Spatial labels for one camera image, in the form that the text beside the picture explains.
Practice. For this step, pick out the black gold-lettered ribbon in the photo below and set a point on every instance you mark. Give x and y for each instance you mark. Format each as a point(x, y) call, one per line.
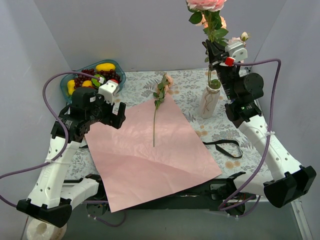
point(223, 151)

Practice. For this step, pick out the bright pink rose stem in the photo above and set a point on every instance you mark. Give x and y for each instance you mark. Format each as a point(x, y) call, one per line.
point(206, 13)

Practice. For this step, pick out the white ribbed ceramic vase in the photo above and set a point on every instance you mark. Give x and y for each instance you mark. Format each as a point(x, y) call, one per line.
point(208, 102)

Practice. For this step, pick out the green toy watermelon ball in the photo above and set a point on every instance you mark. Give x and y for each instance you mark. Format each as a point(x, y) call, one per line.
point(98, 80)

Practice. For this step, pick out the purple wrapping paper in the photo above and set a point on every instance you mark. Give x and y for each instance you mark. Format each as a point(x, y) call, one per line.
point(155, 153)

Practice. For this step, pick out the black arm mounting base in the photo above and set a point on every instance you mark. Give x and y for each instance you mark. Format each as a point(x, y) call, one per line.
point(205, 196)

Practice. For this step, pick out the teal plastic fruit basket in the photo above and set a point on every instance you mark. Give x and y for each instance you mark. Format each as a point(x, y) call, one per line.
point(68, 77)

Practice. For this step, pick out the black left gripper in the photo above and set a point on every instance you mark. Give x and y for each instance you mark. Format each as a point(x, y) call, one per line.
point(110, 113)

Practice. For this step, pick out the pale pink rose stem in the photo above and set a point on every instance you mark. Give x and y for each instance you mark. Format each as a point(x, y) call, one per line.
point(243, 38)

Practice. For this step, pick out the white tissue paper roll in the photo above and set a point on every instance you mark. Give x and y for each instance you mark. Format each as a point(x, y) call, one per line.
point(39, 230)

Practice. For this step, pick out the dark red toy grapes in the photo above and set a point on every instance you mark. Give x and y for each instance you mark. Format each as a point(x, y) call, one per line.
point(80, 78)

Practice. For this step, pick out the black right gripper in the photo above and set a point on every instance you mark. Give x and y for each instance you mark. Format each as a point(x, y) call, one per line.
point(216, 61)

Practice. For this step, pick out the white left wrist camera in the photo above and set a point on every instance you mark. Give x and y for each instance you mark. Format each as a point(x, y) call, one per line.
point(109, 90)

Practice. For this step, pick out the yellow toy mango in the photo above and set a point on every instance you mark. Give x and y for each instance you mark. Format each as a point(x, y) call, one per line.
point(105, 67)

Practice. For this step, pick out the small yellow toy fruit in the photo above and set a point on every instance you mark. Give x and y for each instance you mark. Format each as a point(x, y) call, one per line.
point(87, 83)

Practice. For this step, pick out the single peach rose stem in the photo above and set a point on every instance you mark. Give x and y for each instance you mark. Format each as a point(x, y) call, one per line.
point(161, 89)

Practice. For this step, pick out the floral patterned table mat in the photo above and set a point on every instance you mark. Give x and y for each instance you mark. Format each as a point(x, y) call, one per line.
point(186, 93)

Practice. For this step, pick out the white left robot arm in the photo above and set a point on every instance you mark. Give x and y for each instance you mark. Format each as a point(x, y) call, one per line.
point(53, 198)

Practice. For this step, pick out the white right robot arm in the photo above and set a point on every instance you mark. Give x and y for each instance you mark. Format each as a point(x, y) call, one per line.
point(279, 177)

